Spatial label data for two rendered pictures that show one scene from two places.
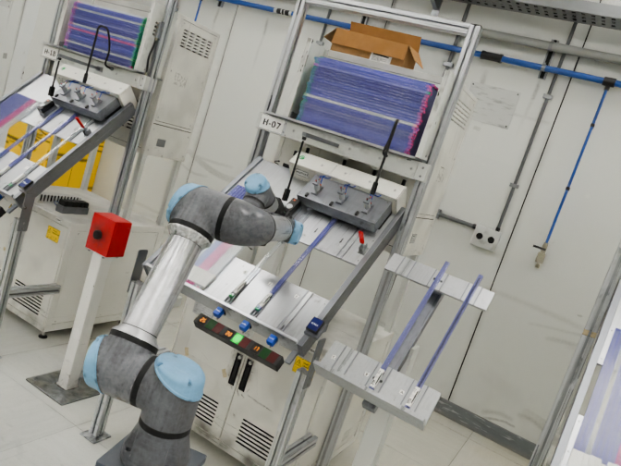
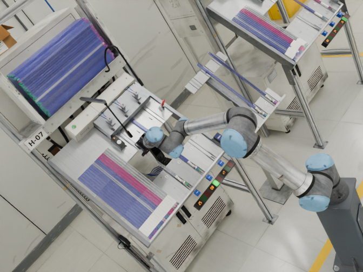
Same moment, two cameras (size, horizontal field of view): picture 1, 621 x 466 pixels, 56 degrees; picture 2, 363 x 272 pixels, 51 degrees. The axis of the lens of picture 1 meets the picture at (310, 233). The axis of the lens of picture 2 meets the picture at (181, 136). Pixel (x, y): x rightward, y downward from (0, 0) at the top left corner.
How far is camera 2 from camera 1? 174 cm
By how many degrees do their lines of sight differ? 53
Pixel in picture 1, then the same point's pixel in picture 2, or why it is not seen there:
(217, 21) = not seen: outside the picture
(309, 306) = (199, 142)
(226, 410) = (194, 230)
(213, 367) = (174, 232)
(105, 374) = (328, 193)
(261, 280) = (175, 167)
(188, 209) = (250, 137)
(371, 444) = not seen: hidden behind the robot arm
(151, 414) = (336, 178)
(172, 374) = (329, 160)
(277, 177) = (75, 151)
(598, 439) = (281, 44)
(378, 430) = not seen: hidden behind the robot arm
